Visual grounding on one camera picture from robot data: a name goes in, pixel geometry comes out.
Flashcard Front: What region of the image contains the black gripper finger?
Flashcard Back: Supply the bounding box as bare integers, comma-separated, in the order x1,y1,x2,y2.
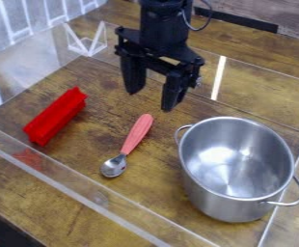
162,70,202,112
120,56,146,95

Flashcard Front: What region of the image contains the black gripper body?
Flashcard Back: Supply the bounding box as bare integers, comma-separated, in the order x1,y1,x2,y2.
115,0,204,76

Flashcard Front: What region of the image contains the silver steel pot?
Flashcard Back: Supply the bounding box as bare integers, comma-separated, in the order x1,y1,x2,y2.
174,116,299,223

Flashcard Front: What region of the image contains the black strip on table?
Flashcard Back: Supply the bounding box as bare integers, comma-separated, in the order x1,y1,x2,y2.
194,7,279,34

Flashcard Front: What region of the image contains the red rectangular block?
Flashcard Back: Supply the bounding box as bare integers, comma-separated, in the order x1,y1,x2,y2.
23,87,88,147

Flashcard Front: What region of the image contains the clear acrylic front barrier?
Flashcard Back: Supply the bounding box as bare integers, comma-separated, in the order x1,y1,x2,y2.
0,130,219,247

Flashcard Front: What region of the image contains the clear acrylic triangle bracket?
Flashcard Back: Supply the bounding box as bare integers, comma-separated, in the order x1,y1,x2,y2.
63,21,108,57

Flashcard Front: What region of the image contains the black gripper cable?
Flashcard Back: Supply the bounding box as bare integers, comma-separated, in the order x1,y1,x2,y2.
179,0,214,32

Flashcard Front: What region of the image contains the spoon with pink handle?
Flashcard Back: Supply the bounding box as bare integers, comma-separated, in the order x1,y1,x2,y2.
100,114,154,178

